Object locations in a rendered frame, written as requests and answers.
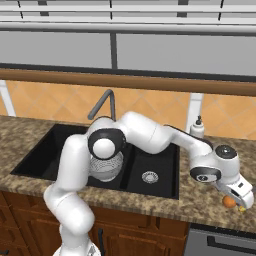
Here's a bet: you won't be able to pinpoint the black dishwasher handle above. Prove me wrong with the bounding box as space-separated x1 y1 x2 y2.
206 235 256 256

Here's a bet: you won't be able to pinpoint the grey dishwasher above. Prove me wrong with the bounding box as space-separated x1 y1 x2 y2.
184 223 256 256

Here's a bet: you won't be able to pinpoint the white window blinds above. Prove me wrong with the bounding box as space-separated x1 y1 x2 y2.
0 0 256 34

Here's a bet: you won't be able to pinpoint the wooden cupboard door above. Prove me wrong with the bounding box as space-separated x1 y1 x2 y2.
89 205 191 256

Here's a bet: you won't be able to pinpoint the black cupboard door handle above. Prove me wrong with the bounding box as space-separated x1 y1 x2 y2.
97 228 106 256

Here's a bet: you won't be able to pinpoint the grey window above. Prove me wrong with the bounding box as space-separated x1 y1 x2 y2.
0 27 256 83

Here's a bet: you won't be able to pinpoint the grey sink faucet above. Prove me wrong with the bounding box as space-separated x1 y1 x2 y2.
87 88 117 122

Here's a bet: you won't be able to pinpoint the white soap dispenser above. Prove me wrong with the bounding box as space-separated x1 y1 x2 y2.
189 115 206 140

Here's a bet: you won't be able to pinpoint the black kitchen sink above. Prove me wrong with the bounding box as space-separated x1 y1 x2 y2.
9 123 181 201

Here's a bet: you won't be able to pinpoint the wooden window ledge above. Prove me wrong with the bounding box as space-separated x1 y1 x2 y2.
0 68 256 98

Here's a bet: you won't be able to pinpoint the orange tangerine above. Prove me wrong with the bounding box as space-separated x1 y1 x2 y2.
222 195 238 209

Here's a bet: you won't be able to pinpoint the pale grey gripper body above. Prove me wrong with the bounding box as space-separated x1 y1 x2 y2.
215 182 255 210

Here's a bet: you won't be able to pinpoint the wooden drawer fronts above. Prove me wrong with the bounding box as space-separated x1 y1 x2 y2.
0 190 63 256

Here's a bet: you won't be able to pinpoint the silver sink drain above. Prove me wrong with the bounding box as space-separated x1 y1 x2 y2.
141 170 159 184

